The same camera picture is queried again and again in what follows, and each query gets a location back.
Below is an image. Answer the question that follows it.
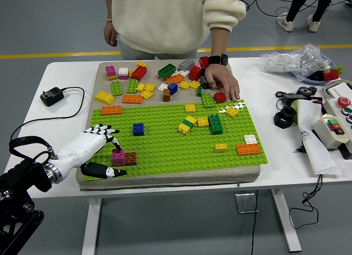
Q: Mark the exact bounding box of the person's left hand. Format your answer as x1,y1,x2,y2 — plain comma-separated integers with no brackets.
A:
205,64,241,99

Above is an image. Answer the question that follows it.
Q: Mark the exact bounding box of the person's right hand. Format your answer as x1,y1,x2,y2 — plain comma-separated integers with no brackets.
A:
103,20,119,47

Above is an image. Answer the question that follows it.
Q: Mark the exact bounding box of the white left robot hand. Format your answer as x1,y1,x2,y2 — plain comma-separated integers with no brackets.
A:
57,124,128,179

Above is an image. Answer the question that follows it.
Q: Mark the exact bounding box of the green studded baseplate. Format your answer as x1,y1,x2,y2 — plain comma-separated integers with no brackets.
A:
83,99,269,182

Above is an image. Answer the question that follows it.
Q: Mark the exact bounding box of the square red toy brick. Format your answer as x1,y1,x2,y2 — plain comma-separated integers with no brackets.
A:
213,92,228,104

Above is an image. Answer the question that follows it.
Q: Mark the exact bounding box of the long grey toy brick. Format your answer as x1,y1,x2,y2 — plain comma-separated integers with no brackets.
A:
178,58,196,71

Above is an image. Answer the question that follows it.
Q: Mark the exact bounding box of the pink and yellow brick stack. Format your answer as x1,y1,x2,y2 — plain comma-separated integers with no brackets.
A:
105,65,118,81

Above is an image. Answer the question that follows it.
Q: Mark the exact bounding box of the long dark green brick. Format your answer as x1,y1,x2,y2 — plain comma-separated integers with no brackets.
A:
207,114,224,135
157,63,177,80

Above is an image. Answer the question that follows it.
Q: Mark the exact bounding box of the yellow curved toy brick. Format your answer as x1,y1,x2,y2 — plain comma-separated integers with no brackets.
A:
93,91,116,106

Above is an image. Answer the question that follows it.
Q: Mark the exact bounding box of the yellow and green brick stack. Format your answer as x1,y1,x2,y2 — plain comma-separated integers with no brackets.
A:
177,115,198,135

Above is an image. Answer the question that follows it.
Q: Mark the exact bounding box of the black wristwatch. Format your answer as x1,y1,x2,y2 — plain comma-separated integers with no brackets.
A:
208,53,229,66

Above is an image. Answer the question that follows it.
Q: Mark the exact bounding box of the yellow floor tape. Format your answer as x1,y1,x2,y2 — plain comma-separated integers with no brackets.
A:
0,44,352,60

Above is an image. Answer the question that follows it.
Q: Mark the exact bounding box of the person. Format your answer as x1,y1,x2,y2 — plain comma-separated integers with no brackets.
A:
103,0,248,99
276,0,336,34

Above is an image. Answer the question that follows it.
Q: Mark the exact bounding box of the black power adapter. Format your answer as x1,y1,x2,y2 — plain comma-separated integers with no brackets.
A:
40,86,65,107

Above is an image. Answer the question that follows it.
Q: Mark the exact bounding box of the clear bubble wrap bag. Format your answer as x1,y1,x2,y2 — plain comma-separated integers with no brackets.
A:
260,42,336,79

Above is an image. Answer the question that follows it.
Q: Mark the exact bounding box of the black power supply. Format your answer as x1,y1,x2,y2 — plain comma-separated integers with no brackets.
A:
276,91,323,106

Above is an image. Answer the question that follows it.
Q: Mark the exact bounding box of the white table leg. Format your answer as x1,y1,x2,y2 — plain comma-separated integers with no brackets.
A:
81,197,103,255
271,188,303,253

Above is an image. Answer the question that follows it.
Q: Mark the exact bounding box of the black gear wheel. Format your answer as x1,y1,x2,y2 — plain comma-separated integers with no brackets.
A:
296,85,317,97

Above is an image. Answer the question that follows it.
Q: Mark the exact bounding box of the clear blue-rimmed container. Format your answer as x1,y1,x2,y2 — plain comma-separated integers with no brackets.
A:
291,59,342,86

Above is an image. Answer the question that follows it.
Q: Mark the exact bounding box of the grey-brown mat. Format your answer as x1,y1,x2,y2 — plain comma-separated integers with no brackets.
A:
75,59,261,192

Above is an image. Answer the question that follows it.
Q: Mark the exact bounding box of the white button control box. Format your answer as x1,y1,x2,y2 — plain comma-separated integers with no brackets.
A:
321,95,352,124

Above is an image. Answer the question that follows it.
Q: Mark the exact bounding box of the white oval case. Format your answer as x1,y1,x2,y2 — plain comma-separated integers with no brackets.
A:
323,78,352,99

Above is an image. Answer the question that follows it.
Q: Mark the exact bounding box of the white paper sheet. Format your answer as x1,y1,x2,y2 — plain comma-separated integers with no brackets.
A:
291,98,343,175

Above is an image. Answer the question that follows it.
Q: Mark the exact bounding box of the metal floor plate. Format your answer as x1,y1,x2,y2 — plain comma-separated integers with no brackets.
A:
234,192,260,214

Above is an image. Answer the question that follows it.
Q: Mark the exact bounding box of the black adapter cord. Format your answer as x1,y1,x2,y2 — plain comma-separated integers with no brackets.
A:
10,86,85,146

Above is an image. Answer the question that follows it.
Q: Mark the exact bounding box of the black floor cable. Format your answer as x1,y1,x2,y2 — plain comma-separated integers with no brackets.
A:
254,0,352,18

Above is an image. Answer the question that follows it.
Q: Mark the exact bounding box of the white switch box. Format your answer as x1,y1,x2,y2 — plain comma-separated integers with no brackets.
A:
313,113,352,151

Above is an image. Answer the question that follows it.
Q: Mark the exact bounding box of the black hanging cable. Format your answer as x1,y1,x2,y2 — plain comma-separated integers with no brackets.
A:
288,174,323,230
249,189,260,255

